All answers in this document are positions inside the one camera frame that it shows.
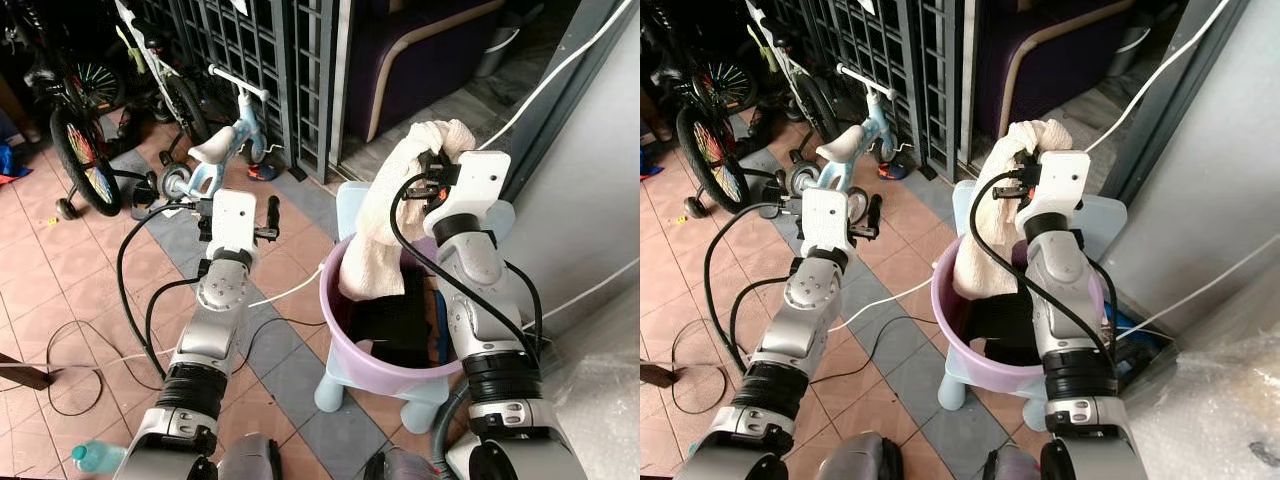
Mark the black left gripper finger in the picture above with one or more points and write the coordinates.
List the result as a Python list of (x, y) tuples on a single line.
[(273, 212), (876, 212)]

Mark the cream towel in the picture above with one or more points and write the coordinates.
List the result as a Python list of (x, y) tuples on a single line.
[(990, 230), (385, 220)]

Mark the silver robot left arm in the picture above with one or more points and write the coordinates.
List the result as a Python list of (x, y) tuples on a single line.
[(205, 340), (815, 330)]

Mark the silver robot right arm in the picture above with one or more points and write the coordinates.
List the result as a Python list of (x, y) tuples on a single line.
[(1060, 290), (480, 280)]

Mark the light blue child balance bike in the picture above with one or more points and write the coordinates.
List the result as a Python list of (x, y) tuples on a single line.
[(245, 130), (875, 130)]

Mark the purple plastic basin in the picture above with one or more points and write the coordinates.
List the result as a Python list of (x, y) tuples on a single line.
[(335, 310), (945, 310)]

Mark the purple armchair with beige trim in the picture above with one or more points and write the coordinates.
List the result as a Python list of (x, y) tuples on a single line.
[(420, 60), (1050, 60)]

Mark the grey plastic bin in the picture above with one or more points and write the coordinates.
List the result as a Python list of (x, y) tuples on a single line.
[(1127, 55), (497, 55)]

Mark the black garment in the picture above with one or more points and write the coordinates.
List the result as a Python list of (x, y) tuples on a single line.
[(1000, 325), (395, 320)]

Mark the dark metal grille gate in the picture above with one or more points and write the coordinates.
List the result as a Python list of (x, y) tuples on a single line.
[(260, 50), (890, 50)]

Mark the black bicycle with colourful spokes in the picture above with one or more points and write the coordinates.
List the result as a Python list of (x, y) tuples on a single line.
[(58, 150), (686, 150)]

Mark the blue bag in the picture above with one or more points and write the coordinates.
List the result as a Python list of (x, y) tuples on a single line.
[(648, 165), (10, 160)]

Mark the grey robot left leg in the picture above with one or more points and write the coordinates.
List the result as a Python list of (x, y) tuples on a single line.
[(862, 460), (250, 460)]

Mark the grey robot leg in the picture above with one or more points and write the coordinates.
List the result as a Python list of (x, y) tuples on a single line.
[(400, 467), (250, 460), (1012, 466), (862, 460)]

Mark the dark brown wooden board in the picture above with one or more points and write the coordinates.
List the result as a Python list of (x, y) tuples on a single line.
[(658, 374), (25, 372)]

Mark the grey robot right leg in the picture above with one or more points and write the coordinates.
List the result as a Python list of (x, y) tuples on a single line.
[(400, 467), (1012, 466)]

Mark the clear bubble wrap sheet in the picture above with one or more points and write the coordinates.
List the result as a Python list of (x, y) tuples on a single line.
[(1210, 400), (600, 400)]

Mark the clear bottle with green cap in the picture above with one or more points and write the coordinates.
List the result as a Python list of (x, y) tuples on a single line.
[(95, 457)]

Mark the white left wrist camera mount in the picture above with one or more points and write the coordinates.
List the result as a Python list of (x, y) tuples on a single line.
[(828, 220), (235, 220)]

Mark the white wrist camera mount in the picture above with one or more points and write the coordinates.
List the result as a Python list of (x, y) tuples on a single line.
[(828, 220), (480, 185), (1060, 185), (235, 220)]

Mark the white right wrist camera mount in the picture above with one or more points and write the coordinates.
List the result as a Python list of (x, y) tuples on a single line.
[(480, 185), (1060, 185)]

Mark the white frame bicycle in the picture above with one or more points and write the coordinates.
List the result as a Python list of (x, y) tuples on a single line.
[(815, 105), (185, 105)]

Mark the dark grey door frame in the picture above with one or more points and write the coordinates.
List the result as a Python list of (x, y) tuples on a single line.
[(1170, 110), (555, 100)]

